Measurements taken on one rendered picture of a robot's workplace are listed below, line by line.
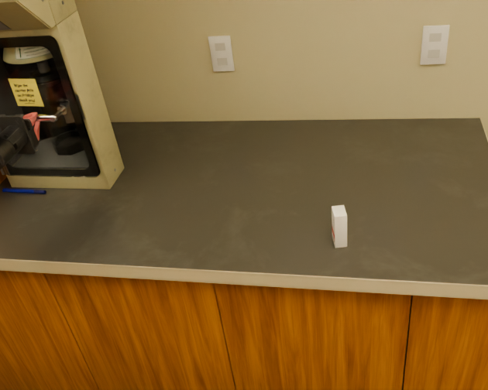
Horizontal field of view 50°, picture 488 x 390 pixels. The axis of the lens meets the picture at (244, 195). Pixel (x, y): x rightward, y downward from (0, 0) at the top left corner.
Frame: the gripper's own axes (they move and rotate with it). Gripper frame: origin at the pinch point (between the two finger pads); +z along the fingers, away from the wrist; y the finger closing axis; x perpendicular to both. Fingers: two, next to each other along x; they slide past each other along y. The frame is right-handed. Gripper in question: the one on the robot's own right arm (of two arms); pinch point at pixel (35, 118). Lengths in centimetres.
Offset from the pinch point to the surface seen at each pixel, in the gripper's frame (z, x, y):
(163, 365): -22, -27, -68
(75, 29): 12.6, -11.0, 17.5
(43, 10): 2.1, -10.7, 25.5
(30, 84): 4.1, 0.7, 7.1
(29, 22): 0.3, -7.5, 23.5
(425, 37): 46, -98, -1
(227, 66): 47, -39, -8
